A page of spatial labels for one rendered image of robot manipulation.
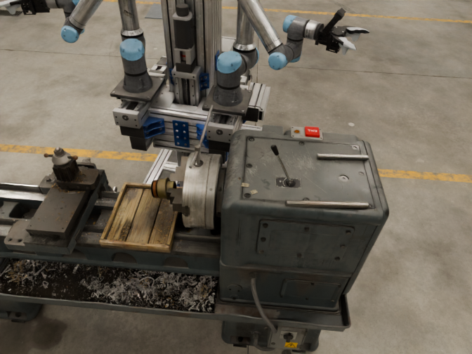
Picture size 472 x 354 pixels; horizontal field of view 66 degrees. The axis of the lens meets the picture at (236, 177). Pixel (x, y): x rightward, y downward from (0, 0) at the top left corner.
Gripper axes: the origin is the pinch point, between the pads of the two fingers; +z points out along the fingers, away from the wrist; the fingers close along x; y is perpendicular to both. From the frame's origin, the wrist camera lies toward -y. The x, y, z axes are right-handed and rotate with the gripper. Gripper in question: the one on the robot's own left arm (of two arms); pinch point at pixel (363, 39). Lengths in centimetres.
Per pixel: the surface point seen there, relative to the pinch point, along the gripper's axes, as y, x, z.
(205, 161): 25, 70, -32
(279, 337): 115, 88, 17
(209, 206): 32, 83, -22
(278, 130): 27.7, 37.7, -16.9
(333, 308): 93, 69, 34
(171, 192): 36, 84, -41
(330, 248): 45, 68, 23
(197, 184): 27, 80, -29
